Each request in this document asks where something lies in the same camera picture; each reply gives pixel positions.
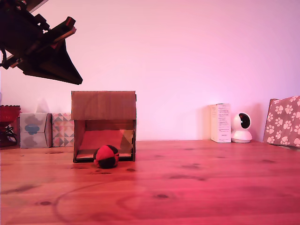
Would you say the red and black footbag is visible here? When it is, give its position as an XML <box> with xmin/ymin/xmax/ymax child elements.
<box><xmin>93</xmin><ymin>144</ymin><xmax>120</xmax><ymax>169</ymax></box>

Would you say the cardboard dice tower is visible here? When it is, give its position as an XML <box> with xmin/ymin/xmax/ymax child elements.
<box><xmin>71</xmin><ymin>90</ymin><xmax>138</xmax><ymax>164</ymax></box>

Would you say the white tissue sheet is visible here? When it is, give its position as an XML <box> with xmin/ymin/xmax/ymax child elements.
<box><xmin>34</xmin><ymin>97</ymin><xmax>51</xmax><ymax>114</ymax></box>

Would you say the triangle pattern tissue box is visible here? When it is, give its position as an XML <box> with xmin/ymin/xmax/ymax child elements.
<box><xmin>52</xmin><ymin>112</ymin><xmax>75</xmax><ymax>148</ymax></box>

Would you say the red glass footed bowl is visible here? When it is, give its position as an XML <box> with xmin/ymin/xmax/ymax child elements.
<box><xmin>0</xmin><ymin>105</ymin><xmax>21</xmax><ymax>148</ymax></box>

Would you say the grey cloud print tissue box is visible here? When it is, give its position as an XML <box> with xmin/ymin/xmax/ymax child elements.
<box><xmin>19</xmin><ymin>112</ymin><xmax>53</xmax><ymax>149</ymax></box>

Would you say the white printed carton box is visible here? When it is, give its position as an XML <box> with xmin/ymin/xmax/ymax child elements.
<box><xmin>209</xmin><ymin>103</ymin><xmax>232</xmax><ymax>143</ymax></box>

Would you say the paw print fabric box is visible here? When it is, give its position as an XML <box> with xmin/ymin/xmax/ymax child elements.
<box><xmin>262</xmin><ymin>95</ymin><xmax>300</xmax><ymax>149</ymax></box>

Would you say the black tangled cord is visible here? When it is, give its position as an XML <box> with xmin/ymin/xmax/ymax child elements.
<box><xmin>3</xmin><ymin>125</ymin><xmax>18</xmax><ymax>144</ymax></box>

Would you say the small white round camera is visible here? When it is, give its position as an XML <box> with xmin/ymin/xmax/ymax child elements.
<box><xmin>231</xmin><ymin>112</ymin><xmax>254</xmax><ymax>144</ymax></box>

